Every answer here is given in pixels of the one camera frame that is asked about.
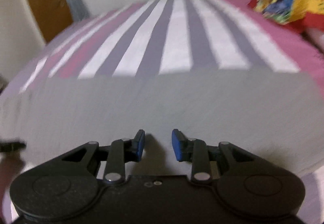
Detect grey pants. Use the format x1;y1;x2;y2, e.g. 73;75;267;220
1;68;323;175

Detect pink striped bed sheet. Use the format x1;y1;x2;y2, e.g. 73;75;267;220
1;0;323;223

